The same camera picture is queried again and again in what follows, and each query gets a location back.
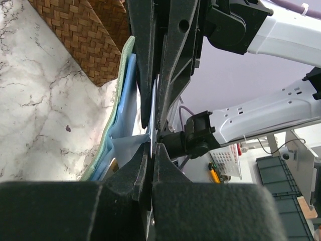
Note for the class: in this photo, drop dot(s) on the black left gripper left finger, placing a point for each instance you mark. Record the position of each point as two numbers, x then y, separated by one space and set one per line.
114 209

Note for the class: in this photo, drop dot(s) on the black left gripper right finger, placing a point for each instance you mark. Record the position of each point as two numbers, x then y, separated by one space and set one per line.
184 210

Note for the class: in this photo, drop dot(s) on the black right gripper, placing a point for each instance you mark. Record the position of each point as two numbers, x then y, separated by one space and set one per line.
228 25

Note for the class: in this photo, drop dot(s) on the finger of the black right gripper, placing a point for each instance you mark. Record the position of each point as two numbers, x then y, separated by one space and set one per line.
142 20

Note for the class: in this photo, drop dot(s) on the light green card holder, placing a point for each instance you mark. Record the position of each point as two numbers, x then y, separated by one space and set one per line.
118 141

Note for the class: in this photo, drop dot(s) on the black credit card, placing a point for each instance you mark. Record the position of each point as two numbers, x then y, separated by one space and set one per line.
151 126

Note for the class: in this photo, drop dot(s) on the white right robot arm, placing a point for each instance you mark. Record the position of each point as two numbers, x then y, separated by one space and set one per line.
214 72

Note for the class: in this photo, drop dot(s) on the brown woven basket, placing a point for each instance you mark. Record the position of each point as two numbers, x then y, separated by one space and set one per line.
93 32

